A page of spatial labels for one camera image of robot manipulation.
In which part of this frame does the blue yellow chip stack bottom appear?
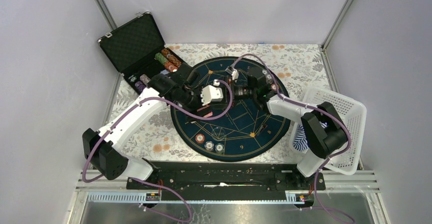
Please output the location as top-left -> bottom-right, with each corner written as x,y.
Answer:
214,144 -> 225,154

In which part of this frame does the white plastic laundry basket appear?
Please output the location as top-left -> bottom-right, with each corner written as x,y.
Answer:
288,86 -> 367,176

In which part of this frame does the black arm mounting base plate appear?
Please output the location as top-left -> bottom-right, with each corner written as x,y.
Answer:
147,161 -> 326,201

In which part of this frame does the blue white striped cloth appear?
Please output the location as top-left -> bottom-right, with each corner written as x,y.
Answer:
292,126 -> 309,152

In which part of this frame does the purple chip row in case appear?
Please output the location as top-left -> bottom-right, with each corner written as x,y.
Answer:
134,74 -> 151,94

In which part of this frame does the round dark blue poker mat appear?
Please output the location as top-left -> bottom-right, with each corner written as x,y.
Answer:
171,57 -> 291,162

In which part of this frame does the red chip stack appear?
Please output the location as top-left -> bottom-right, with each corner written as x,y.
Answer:
195,133 -> 205,144
271,83 -> 278,92

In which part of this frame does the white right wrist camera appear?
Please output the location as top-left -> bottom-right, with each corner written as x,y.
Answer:
225,66 -> 239,80

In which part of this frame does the green chip row in case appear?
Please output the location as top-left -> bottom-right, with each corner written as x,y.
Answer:
155,52 -> 168,65

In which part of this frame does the red chip row in case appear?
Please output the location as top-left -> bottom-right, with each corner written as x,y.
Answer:
164,61 -> 178,72

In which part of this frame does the pink card deck box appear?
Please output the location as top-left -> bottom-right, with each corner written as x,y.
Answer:
202,112 -> 213,118

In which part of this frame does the floral patterned tablecloth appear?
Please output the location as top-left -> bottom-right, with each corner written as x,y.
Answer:
94,43 -> 330,163

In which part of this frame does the red chip stack bottom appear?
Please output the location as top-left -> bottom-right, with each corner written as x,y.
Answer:
195,133 -> 205,144

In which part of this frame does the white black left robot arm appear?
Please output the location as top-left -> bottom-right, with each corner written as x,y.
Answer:
82,65 -> 224,189

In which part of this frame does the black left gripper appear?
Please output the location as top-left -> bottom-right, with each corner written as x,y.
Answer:
178,84 -> 212,122

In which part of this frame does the black aluminium chip case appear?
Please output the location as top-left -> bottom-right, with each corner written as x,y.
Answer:
97,12 -> 166,94

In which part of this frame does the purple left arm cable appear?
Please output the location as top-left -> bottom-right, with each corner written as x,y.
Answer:
82,79 -> 234,224

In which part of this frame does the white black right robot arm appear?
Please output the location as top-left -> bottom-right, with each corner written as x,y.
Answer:
226,66 -> 352,189

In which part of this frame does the clear dealer button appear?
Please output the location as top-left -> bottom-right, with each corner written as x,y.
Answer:
210,127 -> 227,142

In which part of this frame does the brown chip row in case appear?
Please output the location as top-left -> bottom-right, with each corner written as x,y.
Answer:
161,48 -> 182,67

